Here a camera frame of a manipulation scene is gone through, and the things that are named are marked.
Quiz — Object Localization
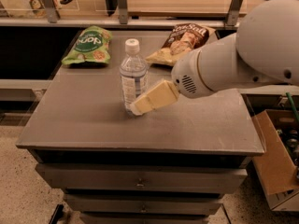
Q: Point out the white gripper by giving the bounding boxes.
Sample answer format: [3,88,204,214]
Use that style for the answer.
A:
[130,49,216,117]

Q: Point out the clear plastic water bottle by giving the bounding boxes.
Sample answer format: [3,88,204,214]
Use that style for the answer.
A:
[120,38,149,114]

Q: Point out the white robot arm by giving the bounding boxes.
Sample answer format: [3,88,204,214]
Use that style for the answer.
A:
[130,0,299,116]

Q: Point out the brown sea salt chip bag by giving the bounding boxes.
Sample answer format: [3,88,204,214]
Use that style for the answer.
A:
[146,23,215,66]

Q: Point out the green rice chip bag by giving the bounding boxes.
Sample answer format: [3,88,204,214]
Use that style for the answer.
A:
[62,26,112,65]

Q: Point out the grey drawer cabinet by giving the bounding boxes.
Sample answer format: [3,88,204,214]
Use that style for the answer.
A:
[18,31,263,224]

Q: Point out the middle drawer front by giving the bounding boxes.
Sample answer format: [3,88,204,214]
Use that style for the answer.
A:
[64,194,221,216]

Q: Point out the drawer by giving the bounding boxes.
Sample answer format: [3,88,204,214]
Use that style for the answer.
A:
[36,163,247,194]
[64,194,221,216]

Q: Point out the top drawer front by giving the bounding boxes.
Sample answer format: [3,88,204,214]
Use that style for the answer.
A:
[36,163,247,194]

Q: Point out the cardboard box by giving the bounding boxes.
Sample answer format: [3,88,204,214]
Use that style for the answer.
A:
[252,109,299,212]

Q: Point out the metal shelf rail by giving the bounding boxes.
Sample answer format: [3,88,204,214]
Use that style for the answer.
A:
[0,17,240,30]

